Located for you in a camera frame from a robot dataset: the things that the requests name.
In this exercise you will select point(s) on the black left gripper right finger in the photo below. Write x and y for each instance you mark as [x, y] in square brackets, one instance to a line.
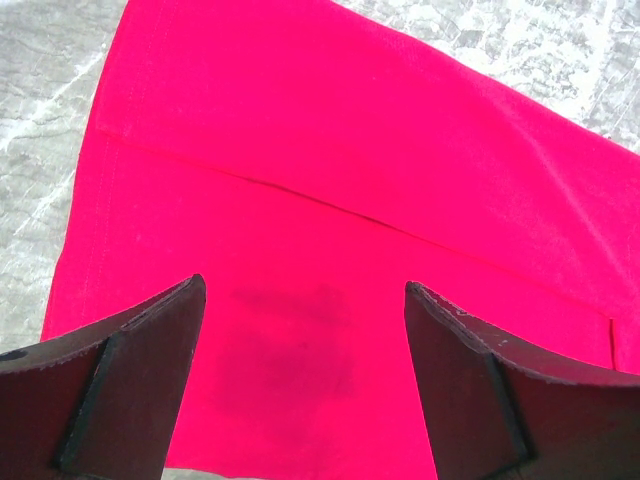
[499, 407]

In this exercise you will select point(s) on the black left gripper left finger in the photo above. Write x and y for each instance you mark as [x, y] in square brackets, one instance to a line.
[101, 402]

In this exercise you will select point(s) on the pink t shirt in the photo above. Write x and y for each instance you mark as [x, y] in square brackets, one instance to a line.
[308, 163]

